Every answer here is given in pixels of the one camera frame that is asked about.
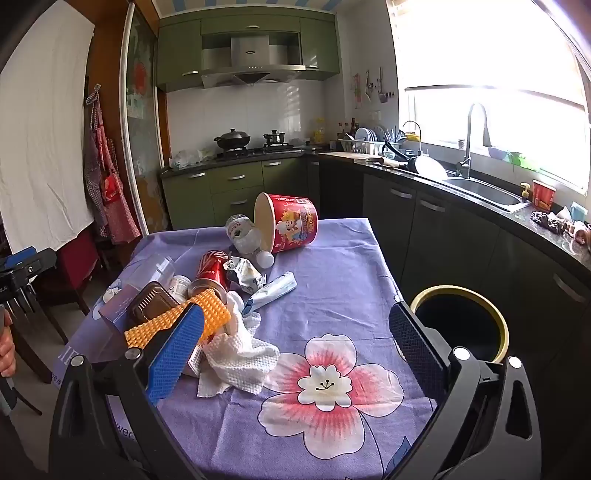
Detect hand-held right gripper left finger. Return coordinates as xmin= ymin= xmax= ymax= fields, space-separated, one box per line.
xmin=48 ymin=302 xmax=206 ymax=480

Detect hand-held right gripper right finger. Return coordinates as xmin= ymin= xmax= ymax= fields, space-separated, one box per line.
xmin=383 ymin=301 xmax=542 ymax=480

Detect orange foam net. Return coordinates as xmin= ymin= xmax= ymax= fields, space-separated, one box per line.
xmin=124 ymin=290 xmax=232 ymax=349

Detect yellow-rimmed trash bin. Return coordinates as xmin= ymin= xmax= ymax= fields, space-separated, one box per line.
xmin=410 ymin=285 xmax=510 ymax=365

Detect brown plastic tray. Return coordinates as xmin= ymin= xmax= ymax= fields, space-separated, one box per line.
xmin=127 ymin=281 xmax=181 ymax=326

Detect white plastic bottle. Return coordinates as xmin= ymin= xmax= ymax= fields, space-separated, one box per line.
xmin=167 ymin=275 xmax=192 ymax=301

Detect red soda can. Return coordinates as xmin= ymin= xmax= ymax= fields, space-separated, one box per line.
xmin=188 ymin=250 xmax=232 ymax=301

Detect person's left hand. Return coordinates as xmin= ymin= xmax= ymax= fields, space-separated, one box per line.
xmin=0 ymin=305 xmax=17 ymax=377

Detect dark wooden chair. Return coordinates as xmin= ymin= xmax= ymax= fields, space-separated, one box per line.
xmin=34 ymin=228 xmax=105 ymax=319

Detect white paper towel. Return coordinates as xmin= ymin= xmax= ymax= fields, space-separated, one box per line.
xmin=197 ymin=292 xmax=281 ymax=398

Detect pink white paper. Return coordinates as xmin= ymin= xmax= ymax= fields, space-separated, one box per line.
xmin=52 ymin=282 xmax=153 ymax=388

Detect clear plastic packaging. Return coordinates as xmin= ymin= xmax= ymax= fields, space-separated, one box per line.
xmin=117 ymin=254 xmax=178 ymax=291

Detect purple floral tablecloth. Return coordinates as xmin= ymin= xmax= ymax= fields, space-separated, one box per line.
xmin=51 ymin=217 xmax=444 ymax=480

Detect crumpled silver wrapper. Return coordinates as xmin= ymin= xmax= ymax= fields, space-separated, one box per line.
xmin=223 ymin=256 xmax=267 ymax=294

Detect white blue toothpaste tube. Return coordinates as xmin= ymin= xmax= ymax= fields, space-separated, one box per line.
xmin=242 ymin=271 xmax=298 ymax=317

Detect red checked apron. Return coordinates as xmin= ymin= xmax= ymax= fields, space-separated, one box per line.
xmin=83 ymin=84 xmax=141 ymax=245

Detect dark lower cabinets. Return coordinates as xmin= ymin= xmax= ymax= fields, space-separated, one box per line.
xmin=318 ymin=157 xmax=591 ymax=370

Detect white hanging cloth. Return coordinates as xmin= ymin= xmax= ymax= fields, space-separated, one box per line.
xmin=0 ymin=11 xmax=96 ymax=252

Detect crushed clear plastic bottle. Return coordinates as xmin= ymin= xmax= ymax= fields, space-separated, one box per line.
xmin=225 ymin=213 xmax=275 ymax=269

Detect steel sink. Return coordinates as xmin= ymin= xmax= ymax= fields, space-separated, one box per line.
xmin=441 ymin=176 xmax=532 ymax=213

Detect red paper bucket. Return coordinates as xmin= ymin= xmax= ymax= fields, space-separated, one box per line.
xmin=254 ymin=192 xmax=319 ymax=254

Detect green lower cabinets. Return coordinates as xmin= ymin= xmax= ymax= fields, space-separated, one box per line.
xmin=161 ymin=157 xmax=319 ymax=232

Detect green cabinets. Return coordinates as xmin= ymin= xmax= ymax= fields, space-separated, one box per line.
xmin=156 ymin=8 xmax=341 ymax=93
xmin=161 ymin=157 xmax=319 ymax=232

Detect dark rag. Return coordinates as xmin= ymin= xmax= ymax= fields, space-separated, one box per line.
xmin=530 ymin=210 xmax=566 ymax=234

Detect glass sliding door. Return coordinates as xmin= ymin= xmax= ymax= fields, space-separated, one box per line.
xmin=120 ymin=2 xmax=169 ymax=236

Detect white plastic bag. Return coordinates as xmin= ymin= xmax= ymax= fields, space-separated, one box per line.
xmin=170 ymin=148 xmax=218 ymax=169

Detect red noodle cup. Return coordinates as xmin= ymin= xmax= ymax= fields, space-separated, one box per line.
xmin=531 ymin=180 xmax=557 ymax=212

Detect wooden cutting board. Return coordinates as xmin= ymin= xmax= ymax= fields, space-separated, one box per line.
xmin=330 ymin=151 xmax=384 ymax=163

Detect tall steel faucet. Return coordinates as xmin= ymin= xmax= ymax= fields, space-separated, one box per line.
xmin=456 ymin=102 xmax=492 ymax=179

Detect small steel faucet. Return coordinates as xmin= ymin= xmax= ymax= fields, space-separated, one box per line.
xmin=402 ymin=121 xmax=423 ymax=153

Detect dish rack with dishes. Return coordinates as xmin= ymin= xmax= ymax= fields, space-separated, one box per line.
xmin=338 ymin=126 xmax=407 ymax=155

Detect gas stove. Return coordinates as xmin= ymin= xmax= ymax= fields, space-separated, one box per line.
xmin=217 ymin=143 xmax=305 ymax=160

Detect black wok with lid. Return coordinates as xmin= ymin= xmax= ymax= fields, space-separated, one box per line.
xmin=213 ymin=129 xmax=251 ymax=151

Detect hanging kitchen utensils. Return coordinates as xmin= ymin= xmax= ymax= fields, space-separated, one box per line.
xmin=351 ymin=67 xmax=397 ymax=109

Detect green upper cabinets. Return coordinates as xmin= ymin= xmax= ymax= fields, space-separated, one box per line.
xmin=156 ymin=8 xmax=341 ymax=93

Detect window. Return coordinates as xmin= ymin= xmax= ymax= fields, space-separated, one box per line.
xmin=392 ymin=0 xmax=591 ymax=195

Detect steel range hood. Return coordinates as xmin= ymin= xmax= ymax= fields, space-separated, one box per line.
xmin=200 ymin=34 xmax=307 ymax=88

